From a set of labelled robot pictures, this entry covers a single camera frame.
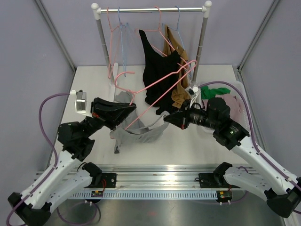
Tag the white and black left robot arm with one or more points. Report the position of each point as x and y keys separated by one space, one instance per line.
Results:
x=69 y=173

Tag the blue hanger with mauve top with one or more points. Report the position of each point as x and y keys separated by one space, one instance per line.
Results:
x=125 y=31

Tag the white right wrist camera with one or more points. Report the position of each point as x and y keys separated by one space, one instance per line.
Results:
x=194 y=92

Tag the grey tank top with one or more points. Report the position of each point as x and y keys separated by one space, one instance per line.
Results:
x=133 y=131

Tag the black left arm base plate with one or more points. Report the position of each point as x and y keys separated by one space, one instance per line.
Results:
x=106 y=179

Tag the right aluminium frame post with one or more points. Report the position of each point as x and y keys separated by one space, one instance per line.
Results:
x=272 y=8

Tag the green tank top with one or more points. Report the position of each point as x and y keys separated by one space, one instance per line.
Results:
x=208 y=93

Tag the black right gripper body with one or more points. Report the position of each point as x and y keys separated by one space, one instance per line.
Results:
x=196 y=116

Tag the black tank top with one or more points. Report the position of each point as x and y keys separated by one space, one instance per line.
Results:
x=156 y=67

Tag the white slotted cable duct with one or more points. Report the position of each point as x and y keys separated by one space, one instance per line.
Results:
x=146 y=195

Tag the aluminium frame post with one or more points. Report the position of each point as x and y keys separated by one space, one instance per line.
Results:
x=272 y=8
x=51 y=26

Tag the pink wire hanger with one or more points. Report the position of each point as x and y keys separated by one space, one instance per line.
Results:
x=110 y=47

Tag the white plastic basket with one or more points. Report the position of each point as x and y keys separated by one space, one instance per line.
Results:
x=238 y=90

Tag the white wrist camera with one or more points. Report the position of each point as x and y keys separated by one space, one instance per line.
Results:
x=80 y=102
x=194 y=92

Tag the white and metal clothes rack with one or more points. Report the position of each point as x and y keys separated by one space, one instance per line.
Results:
x=97 y=11

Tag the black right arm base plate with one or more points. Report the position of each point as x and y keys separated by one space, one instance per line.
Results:
x=207 y=180

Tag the aluminium mounting rail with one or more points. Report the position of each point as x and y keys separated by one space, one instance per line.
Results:
x=182 y=177

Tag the left aluminium frame post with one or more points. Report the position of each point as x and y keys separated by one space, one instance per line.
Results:
x=51 y=26

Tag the mauve pink tank top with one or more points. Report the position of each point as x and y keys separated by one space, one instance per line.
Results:
x=236 y=106

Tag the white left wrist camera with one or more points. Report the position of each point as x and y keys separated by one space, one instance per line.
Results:
x=80 y=102

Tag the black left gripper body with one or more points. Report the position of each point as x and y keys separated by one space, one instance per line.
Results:
x=107 y=121

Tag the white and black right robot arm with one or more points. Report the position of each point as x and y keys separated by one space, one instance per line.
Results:
x=230 y=134

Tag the brown tank top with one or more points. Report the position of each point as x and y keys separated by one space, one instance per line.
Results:
x=179 y=94

